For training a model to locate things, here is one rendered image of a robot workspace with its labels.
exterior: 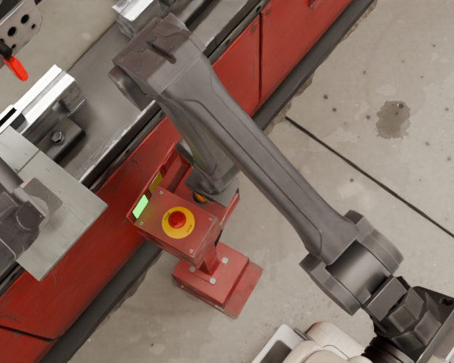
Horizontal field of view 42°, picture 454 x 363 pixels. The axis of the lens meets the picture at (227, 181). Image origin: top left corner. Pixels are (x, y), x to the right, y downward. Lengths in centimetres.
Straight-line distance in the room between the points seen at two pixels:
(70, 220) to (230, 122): 52
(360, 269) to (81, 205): 56
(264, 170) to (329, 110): 160
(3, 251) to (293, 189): 37
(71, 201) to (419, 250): 135
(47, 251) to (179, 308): 101
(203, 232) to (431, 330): 61
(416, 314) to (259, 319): 126
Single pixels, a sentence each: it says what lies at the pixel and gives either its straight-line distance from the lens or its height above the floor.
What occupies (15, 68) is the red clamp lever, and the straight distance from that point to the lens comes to 104.
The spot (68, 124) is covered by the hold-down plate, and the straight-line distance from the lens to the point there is 130.
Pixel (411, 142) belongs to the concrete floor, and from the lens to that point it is 228.
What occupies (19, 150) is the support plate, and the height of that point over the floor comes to 100.
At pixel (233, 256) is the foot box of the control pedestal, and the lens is 195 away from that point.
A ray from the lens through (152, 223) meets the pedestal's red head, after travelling 131.
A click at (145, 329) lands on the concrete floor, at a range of 207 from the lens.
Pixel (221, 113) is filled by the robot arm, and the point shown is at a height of 142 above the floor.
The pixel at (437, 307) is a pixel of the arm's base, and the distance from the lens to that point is 87.
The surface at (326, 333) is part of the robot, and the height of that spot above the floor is 28.
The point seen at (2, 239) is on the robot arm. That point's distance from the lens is 81.
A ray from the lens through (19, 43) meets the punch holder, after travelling 108.
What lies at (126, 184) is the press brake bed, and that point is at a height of 67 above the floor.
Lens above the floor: 202
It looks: 70 degrees down
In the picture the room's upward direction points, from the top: 8 degrees counter-clockwise
